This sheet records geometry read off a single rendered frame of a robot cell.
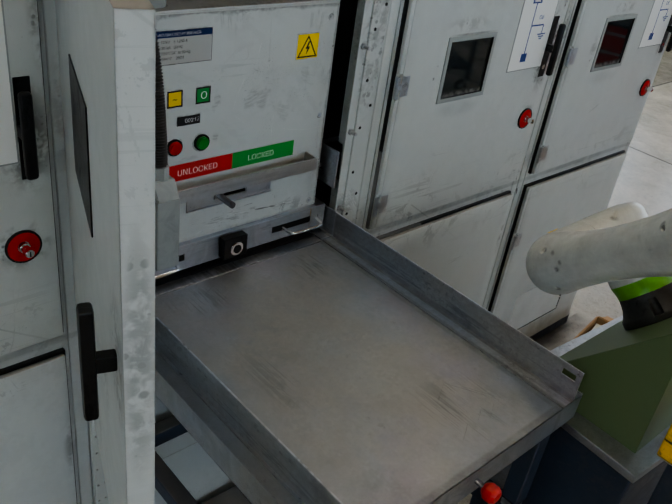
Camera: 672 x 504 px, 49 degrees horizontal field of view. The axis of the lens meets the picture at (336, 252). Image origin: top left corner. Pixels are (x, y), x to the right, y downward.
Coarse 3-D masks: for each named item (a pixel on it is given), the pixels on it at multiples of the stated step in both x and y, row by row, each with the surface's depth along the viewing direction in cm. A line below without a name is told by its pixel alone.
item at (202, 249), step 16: (304, 208) 169; (320, 208) 172; (256, 224) 161; (272, 224) 164; (288, 224) 168; (304, 224) 171; (192, 240) 151; (208, 240) 153; (256, 240) 163; (272, 240) 166; (192, 256) 152; (208, 256) 155; (160, 272) 148
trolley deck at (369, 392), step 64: (320, 256) 167; (192, 320) 141; (256, 320) 144; (320, 320) 146; (384, 320) 149; (256, 384) 128; (320, 384) 130; (384, 384) 133; (448, 384) 135; (512, 384) 137; (320, 448) 117; (384, 448) 119; (448, 448) 121; (512, 448) 124
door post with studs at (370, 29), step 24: (360, 0) 152; (384, 0) 150; (360, 24) 153; (384, 24) 154; (360, 48) 153; (360, 72) 156; (360, 96) 159; (360, 120) 163; (360, 144) 167; (360, 168) 171; (336, 192) 174
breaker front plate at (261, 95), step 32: (224, 32) 133; (256, 32) 138; (288, 32) 143; (320, 32) 148; (192, 64) 132; (224, 64) 136; (256, 64) 141; (288, 64) 147; (320, 64) 153; (192, 96) 135; (224, 96) 140; (256, 96) 145; (288, 96) 151; (320, 96) 157; (192, 128) 138; (224, 128) 144; (256, 128) 149; (288, 128) 155; (320, 128) 162; (192, 160) 142; (288, 160) 160; (256, 192) 157; (288, 192) 164; (192, 224) 150; (224, 224) 156
